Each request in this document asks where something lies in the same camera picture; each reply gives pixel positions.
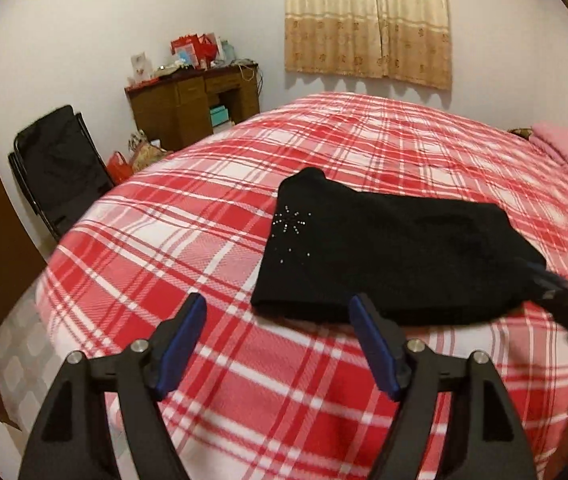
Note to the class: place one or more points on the red shopping bag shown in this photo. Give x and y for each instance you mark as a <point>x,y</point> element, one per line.
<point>118,167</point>

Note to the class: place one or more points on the red gift bag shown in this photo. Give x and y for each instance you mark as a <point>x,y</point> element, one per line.
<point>194,50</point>

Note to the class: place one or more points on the red plaid bed blanket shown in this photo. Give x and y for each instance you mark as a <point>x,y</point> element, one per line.
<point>189,240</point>

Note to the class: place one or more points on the black pants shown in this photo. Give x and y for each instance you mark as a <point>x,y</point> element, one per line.
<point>389,250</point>

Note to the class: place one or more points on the patterned paper bag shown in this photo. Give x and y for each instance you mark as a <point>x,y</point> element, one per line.
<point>149,155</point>

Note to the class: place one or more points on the teal box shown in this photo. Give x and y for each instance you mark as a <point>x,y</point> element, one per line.
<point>219,116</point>

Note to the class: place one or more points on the white greeting card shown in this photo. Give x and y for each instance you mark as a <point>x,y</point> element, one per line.
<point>140,67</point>

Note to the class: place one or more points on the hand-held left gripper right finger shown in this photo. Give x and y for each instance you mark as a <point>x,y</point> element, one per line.
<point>370,340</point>

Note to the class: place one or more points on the beige patterned curtain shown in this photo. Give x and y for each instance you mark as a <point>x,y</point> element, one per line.
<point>364,20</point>

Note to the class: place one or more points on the brown wooden desk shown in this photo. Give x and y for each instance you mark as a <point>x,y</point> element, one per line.
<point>184,105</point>

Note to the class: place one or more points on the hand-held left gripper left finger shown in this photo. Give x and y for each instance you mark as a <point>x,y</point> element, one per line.
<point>188,327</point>

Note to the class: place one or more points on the patterned mattress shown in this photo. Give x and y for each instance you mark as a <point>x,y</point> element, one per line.
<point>24,360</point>

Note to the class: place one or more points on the black folding chair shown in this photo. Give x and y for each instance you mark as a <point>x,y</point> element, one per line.
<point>59,160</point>

